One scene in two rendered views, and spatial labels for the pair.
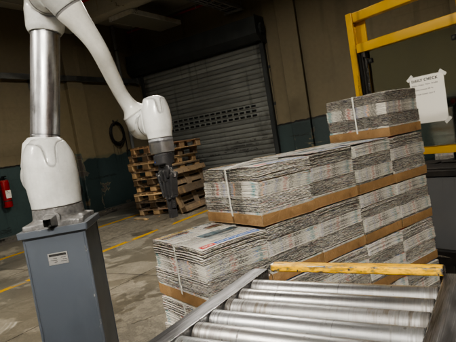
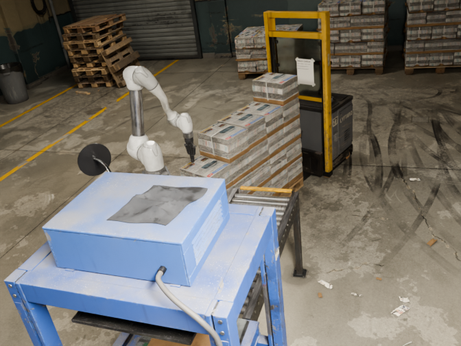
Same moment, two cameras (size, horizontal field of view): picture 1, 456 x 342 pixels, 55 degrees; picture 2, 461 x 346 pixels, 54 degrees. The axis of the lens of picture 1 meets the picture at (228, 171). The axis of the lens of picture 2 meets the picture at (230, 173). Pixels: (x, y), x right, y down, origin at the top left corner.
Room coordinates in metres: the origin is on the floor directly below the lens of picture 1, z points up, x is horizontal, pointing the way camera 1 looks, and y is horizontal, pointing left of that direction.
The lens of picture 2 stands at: (-1.97, 0.55, 2.67)
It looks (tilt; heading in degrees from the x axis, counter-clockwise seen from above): 28 degrees down; 350
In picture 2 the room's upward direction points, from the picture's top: 8 degrees counter-clockwise
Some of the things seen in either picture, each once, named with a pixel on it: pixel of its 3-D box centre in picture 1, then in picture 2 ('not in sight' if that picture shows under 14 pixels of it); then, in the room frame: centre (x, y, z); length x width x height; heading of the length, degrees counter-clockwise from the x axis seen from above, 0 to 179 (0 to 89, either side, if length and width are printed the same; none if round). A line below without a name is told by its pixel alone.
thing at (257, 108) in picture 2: (339, 144); (258, 108); (2.19, -0.57, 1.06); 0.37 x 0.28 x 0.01; 37
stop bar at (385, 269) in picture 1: (349, 267); (265, 189); (1.08, -0.26, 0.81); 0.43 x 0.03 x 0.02; 57
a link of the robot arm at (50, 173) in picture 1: (50, 171); (151, 154); (1.41, 0.56, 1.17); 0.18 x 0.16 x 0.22; 28
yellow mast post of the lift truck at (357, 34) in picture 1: (372, 147); (274, 90); (2.89, -0.97, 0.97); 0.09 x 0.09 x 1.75; 36
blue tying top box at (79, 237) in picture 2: not in sight; (143, 222); (-0.33, 0.65, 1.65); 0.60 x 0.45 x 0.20; 57
